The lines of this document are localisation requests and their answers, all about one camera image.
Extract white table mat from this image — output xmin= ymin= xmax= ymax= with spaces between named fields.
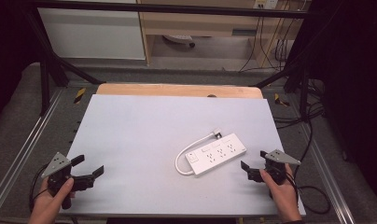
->
xmin=60 ymin=93 xmax=307 ymax=218

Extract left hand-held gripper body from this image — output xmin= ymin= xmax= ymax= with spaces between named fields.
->
xmin=41 ymin=151 xmax=95 ymax=198

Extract black curtain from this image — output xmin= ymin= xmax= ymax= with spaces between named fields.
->
xmin=301 ymin=0 xmax=377 ymax=213
xmin=0 ymin=0 xmax=43 ymax=127

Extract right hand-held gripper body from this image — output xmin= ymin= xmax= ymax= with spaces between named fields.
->
xmin=263 ymin=148 xmax=302 ymax=186

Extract white power strip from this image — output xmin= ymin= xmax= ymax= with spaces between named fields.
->
xmin=185 ymin=133 xmax=248 ymax=177

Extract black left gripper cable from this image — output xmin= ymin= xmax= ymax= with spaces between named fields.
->
xmin=28 ymin=163 xmax=50 ymax=213

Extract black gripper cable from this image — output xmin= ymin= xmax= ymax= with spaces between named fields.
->
xmin=287 ymin=120 xmax=331 ymax=216
xmin=28 ymin=163 xmax=50 ymax=213

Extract aluminium rail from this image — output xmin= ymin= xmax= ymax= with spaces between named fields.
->
xmin=298 ymin=121 xmax=356 ymax=224
xmin=0 ymin=88 xmax=65 ymax=217

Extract wooden table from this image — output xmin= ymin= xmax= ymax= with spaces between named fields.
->
xmin=95 ymin=82 xmax=265 ymax=100

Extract grey chair base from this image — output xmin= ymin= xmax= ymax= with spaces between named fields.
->
xmin=161 ymin=34 xmax=197 ymax=49

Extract white power strip cable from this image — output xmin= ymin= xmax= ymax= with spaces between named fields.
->
xmin=174 ymin=132 xmax=216 ymax=176

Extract white wall socket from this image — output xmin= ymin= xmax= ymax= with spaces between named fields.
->
xmin=253 ymin=0 xmax=280 ymax=10

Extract white cabinet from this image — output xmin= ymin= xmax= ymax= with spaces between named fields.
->
xmin=36 ymin=0 xmax=147 ymax=61

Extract light wooden desk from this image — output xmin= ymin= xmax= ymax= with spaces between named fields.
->
xmin=136 ymin=0 xmax=306 ymax=68

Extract person's left hand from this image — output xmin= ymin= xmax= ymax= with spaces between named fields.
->
xmin=27 ymin=176 xmax=77 ymax=224

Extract black metal stand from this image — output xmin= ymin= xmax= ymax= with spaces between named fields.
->
xmin=253 ymin=18 xmax=316 ymax=123
xmin=22 ymin=8 xmax=106 ymax=118

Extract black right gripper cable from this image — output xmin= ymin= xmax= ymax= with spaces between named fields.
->
xmin=287 ymin=120 xmax=331 ymax=216

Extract black metal crossbar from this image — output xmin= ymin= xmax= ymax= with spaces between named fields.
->
xmin=29 ymin=0 xmax=314 ymax=20

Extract bundle of black cables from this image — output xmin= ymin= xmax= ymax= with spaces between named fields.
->
xmin=272 ymin=77 xmax=327 ymax=131

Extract person's right hand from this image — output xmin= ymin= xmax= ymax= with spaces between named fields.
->
xmin=258 ymin=163 xmax=303 ymax=223

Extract hanging black cables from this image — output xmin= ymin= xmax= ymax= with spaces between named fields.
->
xmin=238 ymin=13 xmax=292 ymax=73

